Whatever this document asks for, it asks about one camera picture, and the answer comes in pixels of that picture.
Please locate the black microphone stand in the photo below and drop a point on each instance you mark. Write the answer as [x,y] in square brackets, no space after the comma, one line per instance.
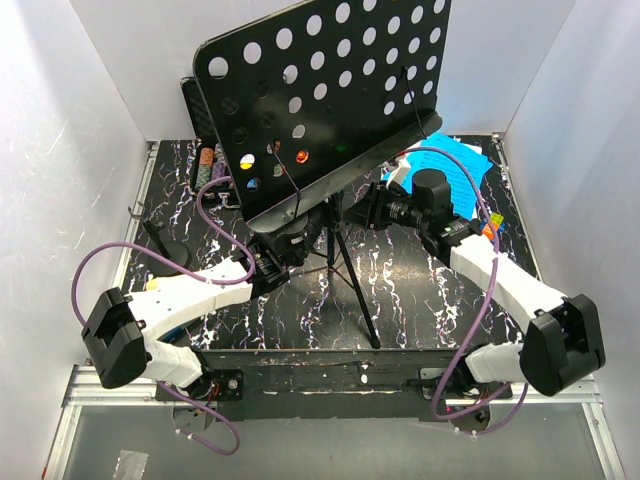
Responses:
[172,250]

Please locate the black music stand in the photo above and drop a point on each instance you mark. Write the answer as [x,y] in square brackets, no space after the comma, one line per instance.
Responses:
[308,99]

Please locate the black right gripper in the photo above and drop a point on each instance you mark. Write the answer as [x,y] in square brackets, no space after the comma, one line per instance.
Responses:
[366,211]

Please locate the black poker chip case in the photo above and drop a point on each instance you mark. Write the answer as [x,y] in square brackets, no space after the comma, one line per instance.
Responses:
[209,162]

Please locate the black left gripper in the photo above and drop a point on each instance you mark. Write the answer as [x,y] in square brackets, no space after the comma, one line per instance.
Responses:
[329,211]

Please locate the blue sheet music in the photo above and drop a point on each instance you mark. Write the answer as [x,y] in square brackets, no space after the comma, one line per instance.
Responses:
[462,194]

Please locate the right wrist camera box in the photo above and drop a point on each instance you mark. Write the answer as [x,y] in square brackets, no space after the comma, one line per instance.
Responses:
[398,168]

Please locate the white sheet music page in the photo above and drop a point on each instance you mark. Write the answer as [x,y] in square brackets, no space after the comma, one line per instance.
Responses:
[477,149]

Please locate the orange green blue block toy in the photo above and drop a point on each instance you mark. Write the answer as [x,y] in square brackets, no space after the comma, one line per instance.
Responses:
[494,225]

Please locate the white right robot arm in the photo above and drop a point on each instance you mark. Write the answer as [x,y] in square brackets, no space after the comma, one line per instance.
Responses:
[562,341]

